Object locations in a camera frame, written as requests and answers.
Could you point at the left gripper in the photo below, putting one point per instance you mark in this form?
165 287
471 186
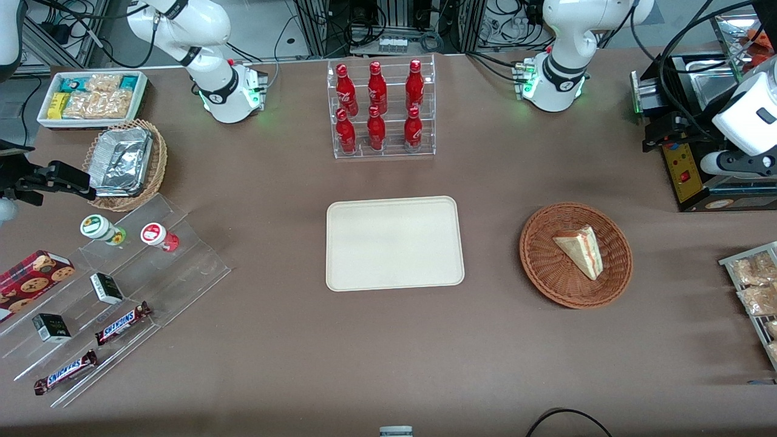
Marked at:
691 128

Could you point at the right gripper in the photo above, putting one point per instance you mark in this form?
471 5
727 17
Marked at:
17 174

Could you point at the triangular sandwich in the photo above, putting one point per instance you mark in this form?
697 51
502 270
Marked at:
580 249

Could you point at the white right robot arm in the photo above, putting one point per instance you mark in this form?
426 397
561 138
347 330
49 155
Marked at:
206 36

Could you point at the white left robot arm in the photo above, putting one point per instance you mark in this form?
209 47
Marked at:
564 36

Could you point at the light oval wicker basket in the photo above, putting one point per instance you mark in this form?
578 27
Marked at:
155 176

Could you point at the tray of wrapped snacks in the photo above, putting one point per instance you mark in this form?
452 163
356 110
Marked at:
728 262

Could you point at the brown round wicker basket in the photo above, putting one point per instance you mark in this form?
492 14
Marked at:
546 267

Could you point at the beige rectangular tray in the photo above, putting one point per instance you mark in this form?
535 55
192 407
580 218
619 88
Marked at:
394 243

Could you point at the black food warmer machine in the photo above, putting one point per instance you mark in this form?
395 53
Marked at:
686 176

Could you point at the stacked aluminium foil trays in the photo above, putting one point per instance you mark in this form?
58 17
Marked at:
118 161

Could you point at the green lid cup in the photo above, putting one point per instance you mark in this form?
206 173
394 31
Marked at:
97 226

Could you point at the white rectangular snack bin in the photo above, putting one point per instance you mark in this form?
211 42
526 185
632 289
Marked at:
45 121

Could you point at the yellow snack pack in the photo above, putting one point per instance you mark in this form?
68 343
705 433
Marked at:
57 106

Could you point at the large rice cracker bag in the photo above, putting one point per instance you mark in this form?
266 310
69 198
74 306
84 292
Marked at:
97 104

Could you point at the red lid cup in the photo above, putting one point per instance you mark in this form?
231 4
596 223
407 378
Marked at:
155 233

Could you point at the teal snack pack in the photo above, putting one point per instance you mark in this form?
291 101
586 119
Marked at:
73 84
128 82

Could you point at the small rice cracker bag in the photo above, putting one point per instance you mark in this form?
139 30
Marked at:
103 82

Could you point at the red cookie box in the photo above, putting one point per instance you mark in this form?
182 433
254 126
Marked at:
30 279

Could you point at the small black carton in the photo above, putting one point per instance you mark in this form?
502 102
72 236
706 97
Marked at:
51 328
106 288

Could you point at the clear acrylic stepped shelf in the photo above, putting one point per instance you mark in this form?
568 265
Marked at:
182 267

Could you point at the snickers bar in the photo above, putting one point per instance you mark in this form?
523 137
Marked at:
64 372
121 323

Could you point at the black power adapter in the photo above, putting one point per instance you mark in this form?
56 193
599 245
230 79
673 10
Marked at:
57 29

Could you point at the clear bag of snacks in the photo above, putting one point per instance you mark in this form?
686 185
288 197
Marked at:
759 300
753 270
772 329

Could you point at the red cola bottle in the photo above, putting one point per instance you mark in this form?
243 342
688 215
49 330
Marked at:
413 130
346 133
414 85
376 132
346 91
377 88

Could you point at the clear acrylic bottle rack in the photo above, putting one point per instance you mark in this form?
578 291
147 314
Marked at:
391 155

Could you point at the white power strip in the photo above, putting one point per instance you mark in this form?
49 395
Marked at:
393 44

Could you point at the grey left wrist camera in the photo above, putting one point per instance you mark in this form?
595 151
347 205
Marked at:
713 164

